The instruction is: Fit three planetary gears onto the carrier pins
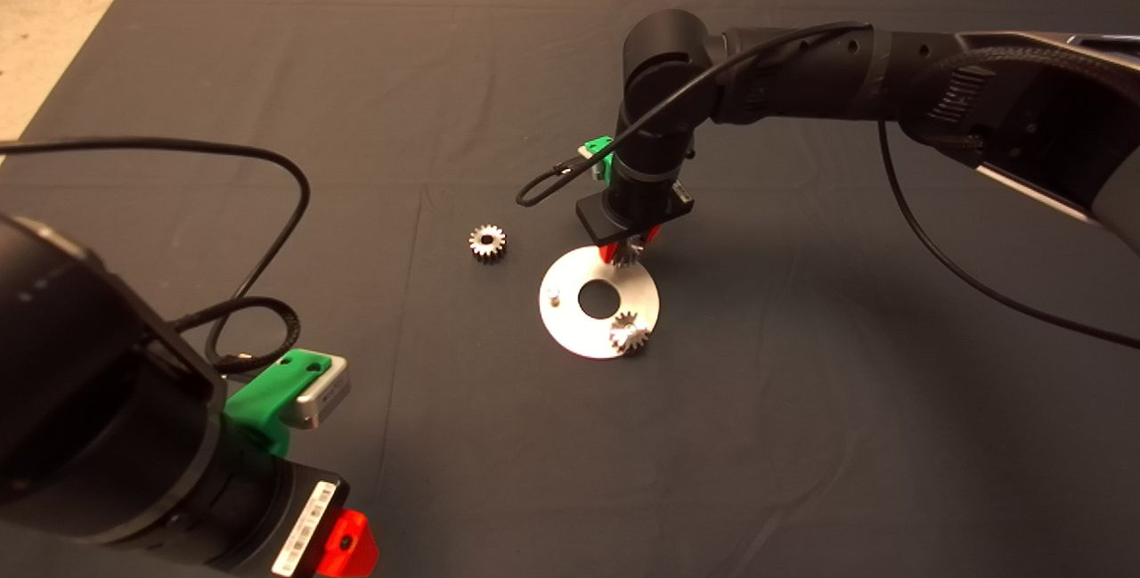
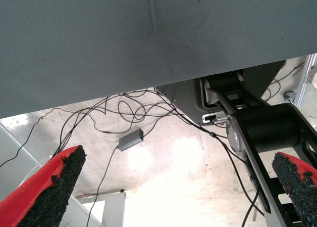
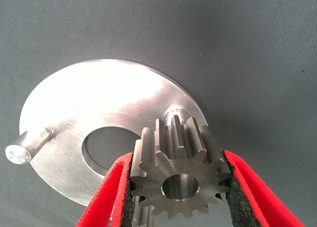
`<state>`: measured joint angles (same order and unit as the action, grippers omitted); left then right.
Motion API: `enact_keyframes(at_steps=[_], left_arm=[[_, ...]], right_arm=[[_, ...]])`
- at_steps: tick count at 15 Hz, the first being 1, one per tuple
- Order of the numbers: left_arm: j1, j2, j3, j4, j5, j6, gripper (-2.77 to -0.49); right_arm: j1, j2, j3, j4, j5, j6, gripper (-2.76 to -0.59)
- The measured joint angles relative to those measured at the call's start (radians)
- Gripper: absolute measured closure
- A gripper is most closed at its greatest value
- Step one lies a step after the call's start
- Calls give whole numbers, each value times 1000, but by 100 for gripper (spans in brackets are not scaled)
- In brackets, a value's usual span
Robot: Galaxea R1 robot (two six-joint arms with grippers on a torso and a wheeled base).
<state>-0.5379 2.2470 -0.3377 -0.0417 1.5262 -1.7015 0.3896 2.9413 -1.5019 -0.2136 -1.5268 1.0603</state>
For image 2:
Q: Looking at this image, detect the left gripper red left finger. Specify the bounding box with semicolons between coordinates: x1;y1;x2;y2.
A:
0;144;87;227

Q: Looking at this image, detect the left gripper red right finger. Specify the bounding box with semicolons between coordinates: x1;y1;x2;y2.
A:
271;151;317;227

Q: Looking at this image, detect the grey robot base cover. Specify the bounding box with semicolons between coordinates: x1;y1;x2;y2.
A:
156;78;228;126

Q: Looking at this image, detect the clear thin tube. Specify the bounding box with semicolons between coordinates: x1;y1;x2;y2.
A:
17;154;53;188

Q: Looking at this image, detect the white table leg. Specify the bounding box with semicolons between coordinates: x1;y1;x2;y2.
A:
76;189;127;227

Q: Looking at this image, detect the grey caster wheel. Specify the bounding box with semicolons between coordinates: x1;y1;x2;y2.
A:
283;90;296;102

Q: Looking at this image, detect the grey metal hub box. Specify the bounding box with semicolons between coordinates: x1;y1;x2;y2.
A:
117;128;145;152

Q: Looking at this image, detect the white shoe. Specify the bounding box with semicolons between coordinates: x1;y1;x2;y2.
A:
311;65;317;89

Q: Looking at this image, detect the dark grey table cloth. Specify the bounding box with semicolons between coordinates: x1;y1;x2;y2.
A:
0;0;317;119

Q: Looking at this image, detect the black floor cable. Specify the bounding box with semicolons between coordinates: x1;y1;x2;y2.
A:
263;78;282;102
156;87;265;217
86;146;120;227
117;99;179;123
93;107;145;136
0;107;60;169
242;187;261;227

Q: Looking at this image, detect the black robot torso frame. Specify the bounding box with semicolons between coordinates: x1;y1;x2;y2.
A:
202;59;317;227

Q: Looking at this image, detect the aluminium profile post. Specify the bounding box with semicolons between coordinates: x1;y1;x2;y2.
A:
295;53;317;109

